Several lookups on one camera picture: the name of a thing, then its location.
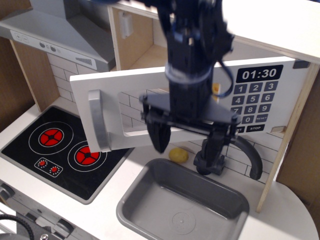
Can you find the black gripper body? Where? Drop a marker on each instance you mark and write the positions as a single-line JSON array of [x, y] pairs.
[[188, 105]]

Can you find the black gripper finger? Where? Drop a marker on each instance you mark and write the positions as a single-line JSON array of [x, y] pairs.
[[160, 135], [211, 150]]

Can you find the white toy microwave door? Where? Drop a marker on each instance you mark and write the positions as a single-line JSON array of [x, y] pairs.
[[264, 96]]

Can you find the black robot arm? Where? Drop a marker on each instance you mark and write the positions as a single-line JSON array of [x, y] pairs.
[[197, 38]]

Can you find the yellow toy food in microwave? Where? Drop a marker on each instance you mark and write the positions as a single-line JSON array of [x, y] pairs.
[[216, 89]]

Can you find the wooden microwave cabinet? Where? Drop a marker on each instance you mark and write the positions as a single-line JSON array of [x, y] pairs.
[[287, 27]]

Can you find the yellow toy potato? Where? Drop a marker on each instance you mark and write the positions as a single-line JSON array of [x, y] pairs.
[[178, 155]]

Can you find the dark grey toy faucet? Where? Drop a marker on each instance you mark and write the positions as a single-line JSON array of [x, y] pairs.
[[253, 155]]

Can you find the grey plastic sink basin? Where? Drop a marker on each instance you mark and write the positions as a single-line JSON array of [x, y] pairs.
[[170, 202]]

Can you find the black toy stove top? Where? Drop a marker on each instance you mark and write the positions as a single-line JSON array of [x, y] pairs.
[[54, 149]]

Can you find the grey oven control panel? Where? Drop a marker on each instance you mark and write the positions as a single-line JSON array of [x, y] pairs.
[[43, 222]]

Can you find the grey range hood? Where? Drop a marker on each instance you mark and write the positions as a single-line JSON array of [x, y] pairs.
[[59, 28]]

